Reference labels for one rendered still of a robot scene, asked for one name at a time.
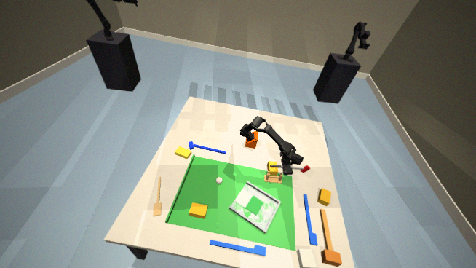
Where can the red putter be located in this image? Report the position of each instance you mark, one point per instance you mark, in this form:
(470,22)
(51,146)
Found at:
(303,169)

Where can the green flat mat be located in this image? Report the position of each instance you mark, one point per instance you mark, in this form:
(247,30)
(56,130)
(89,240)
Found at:
(200,187)

